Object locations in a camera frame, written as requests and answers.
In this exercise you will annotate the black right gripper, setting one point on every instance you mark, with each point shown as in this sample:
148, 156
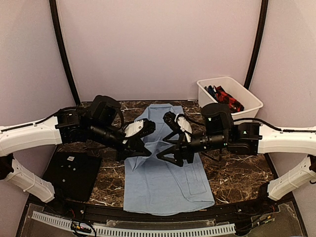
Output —
182, 144

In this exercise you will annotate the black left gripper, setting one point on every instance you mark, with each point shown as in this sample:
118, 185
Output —
135, 147

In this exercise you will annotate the light blue long sleeve shirt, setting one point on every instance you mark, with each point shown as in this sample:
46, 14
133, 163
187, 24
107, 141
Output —
160, 188

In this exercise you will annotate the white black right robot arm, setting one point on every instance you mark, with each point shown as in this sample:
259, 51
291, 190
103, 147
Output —
251, 137

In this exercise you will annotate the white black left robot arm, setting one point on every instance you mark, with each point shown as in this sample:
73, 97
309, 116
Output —
66, 126

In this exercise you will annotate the blue black plaid shirt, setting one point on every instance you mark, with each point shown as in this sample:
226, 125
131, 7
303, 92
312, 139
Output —
211, 91

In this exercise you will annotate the red black plaid shirt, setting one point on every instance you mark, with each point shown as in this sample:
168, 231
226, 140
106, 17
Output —
223, 97

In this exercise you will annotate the folded black shirt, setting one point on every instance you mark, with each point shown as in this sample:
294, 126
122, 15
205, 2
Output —
73, 173

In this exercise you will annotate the white plastic bin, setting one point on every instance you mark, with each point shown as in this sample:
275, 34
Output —
250, 102

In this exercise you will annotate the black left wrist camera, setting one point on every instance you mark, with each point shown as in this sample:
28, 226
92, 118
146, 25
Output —
103, 111

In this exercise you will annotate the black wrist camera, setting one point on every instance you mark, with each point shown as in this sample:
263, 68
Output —
217, 119
103, 111

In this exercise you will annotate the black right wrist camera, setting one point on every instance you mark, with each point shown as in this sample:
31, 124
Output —
217, 119

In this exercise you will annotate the white slotted cable duct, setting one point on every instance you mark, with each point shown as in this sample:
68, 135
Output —
136, 229

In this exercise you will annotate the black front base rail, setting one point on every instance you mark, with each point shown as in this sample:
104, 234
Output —
281, 219

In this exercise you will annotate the black left corner post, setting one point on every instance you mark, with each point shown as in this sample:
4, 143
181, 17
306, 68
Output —
62, 51

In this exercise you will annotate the black corner post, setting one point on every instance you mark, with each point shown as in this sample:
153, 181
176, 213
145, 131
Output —
257, 43
62, 51

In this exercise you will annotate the black right corner post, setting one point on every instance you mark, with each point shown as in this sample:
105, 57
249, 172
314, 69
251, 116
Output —
257, 43

